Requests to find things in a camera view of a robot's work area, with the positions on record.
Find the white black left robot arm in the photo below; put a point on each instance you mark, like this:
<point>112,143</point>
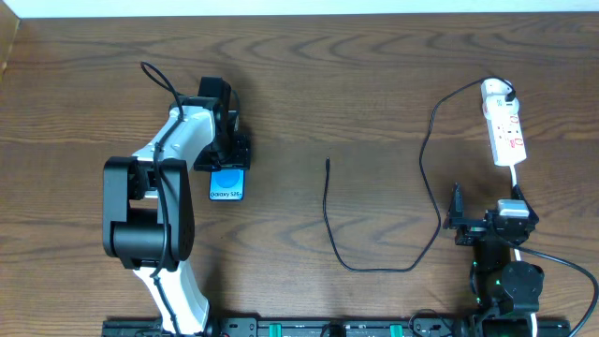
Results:
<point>148,219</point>

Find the white power strip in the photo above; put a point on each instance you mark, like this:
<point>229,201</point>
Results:
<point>501,109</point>

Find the blue Galaxy smartphone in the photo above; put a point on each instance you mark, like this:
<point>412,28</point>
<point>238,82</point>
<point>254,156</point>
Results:
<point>227,185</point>

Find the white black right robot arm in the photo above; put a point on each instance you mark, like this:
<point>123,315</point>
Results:
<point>507,290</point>

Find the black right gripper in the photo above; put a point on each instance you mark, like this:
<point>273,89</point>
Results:
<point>480,224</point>

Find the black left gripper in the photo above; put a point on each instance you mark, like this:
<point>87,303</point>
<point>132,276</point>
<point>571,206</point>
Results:
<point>229,159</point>

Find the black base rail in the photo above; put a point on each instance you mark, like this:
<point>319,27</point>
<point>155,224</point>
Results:
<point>420,326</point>

